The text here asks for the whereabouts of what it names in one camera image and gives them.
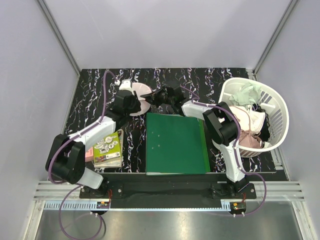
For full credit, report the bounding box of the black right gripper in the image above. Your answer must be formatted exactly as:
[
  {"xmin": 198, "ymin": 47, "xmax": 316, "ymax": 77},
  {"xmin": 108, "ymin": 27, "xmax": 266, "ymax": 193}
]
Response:
[{"xmin": 140, "ymin": 86, "xmax": 174, "ymax": 109}]

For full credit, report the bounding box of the lime green book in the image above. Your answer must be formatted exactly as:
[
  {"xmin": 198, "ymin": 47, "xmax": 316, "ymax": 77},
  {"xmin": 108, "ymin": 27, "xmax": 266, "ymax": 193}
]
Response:
[{"xmin": 93, "ymin": 132, "xmax": 122, "ymax": 165}]

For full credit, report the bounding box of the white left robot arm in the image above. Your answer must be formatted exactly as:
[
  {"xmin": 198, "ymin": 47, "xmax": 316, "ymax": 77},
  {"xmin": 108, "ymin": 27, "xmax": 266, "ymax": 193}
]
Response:
[{"xmin": 45, "ymin": 79, "xmax": 141, "ymax": 198}]

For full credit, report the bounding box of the pink small box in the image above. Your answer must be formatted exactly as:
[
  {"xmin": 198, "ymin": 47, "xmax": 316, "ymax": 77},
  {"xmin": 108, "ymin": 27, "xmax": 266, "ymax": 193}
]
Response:
[{"xmin": 85, "ymin": 147, "xmax": 94, "ymax": 163}]

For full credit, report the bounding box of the black marble pattern mat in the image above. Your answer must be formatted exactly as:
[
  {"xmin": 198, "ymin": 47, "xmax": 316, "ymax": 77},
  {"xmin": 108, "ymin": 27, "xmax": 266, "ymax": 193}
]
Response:
[{"xmin": 64, "ymin": 67, "xmax": 288, "ymax": 181}]

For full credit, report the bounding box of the white laundry basket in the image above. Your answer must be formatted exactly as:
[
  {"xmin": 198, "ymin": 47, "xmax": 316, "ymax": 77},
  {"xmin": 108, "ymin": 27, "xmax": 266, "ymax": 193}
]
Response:
[{"xmin": 218, "ymin": 77, "xmax": 290, "ymax": 158}]

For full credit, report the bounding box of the mint green garment in basket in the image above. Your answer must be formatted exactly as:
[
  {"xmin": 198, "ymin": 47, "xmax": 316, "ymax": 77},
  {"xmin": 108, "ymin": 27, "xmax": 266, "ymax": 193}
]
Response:
[{"xmin": 229, "ymin": 83, "xmax": 261, "ymax": 107}]

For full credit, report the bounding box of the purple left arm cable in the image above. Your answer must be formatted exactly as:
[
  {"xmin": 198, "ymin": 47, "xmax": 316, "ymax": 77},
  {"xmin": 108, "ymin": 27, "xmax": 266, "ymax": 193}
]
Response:
[{"xmin": 47, "ymin": 69, "xmax": 121, "ymax": 240}]

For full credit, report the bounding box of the white mesh laundry bag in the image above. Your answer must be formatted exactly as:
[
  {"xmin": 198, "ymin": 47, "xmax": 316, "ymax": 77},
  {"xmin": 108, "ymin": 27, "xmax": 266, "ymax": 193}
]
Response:
[{"xmin": 130, "ymin": 82, "xmax": 152, "ymax": 117}]

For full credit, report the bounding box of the green ring binder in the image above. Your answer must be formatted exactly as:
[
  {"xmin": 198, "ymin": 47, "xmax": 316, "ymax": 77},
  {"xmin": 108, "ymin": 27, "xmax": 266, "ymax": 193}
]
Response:
[{"xmin": 145, "ymin": 112, "xmax": 210, "ymax": 176}]

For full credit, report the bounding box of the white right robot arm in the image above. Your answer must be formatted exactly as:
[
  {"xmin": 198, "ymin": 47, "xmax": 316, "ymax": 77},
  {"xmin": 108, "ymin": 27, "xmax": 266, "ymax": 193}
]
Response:
[{"xmin": 140, "ymin": 85, "xmax": 249, "ymax": 199}]

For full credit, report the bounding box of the black garment in basket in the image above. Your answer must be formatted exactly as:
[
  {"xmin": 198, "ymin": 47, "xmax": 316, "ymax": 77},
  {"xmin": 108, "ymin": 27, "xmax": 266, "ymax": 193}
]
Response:
[{"xmin": 255, "ymin": 104, "xmax": 271, "ymax": 142}]

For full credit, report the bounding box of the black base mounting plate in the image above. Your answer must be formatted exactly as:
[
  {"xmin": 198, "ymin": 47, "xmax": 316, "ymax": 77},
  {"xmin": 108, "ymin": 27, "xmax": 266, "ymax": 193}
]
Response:
[{"xmin": 79, "ymin": 172, "xmax": 257, "ymax": 200}]

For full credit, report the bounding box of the white bra in basket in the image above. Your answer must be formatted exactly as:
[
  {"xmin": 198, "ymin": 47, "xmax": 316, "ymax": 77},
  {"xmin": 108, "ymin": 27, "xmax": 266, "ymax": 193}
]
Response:
[{"xmin": 229, "ymin": 105, "xmax": 266, "ymax": 134}]

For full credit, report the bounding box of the dusty pink bra in basket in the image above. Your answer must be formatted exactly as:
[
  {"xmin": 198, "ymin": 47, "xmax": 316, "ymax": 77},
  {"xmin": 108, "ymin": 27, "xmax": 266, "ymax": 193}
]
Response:
[{"xmin": 239, "ymin": 130, "xmax": 263, "ymax": 149}]

